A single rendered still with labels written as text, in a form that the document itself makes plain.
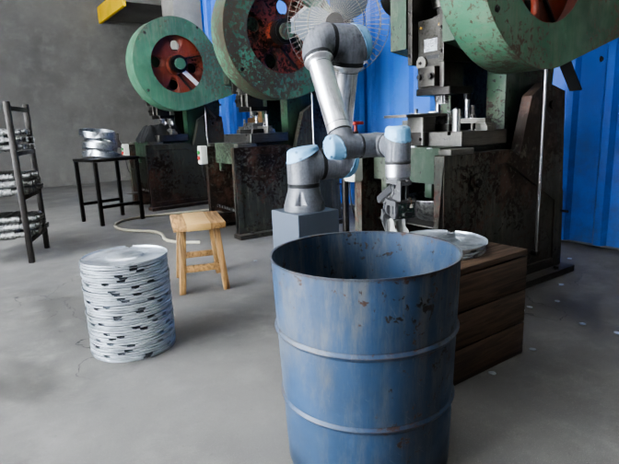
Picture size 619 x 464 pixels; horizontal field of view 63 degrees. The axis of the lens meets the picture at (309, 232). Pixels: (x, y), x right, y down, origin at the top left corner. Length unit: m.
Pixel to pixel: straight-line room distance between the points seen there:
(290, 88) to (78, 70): 5.33
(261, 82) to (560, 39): 1.80
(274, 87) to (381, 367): 2.57
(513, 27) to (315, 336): 1.33
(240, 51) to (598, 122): 2.09
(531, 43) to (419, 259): 1.02
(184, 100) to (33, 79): 3.66
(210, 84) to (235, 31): 1.86
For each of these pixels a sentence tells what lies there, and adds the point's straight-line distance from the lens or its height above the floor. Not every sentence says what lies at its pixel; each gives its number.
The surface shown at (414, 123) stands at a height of 0.74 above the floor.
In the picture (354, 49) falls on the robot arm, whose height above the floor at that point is 0.99.
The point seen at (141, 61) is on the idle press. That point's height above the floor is 1.34.
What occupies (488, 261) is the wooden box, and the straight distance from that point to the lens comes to 1.56.
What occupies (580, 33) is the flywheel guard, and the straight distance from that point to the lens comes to 2.33.
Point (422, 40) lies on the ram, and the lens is 2.37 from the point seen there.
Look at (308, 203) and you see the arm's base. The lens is 1.79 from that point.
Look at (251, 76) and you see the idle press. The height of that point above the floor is 1.06.
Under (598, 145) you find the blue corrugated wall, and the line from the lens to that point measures 3.26.
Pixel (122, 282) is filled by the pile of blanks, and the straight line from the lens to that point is 1.79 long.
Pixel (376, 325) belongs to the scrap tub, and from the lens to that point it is 0.96.
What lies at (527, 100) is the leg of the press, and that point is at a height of 0.82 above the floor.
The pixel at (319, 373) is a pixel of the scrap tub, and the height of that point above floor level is 0.28.
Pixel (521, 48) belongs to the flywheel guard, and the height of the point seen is 0.99.
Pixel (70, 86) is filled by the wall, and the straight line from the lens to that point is 8.32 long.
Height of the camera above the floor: 0.76
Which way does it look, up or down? 12 degrees down
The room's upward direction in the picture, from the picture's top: 2 degrees counter-clockwise
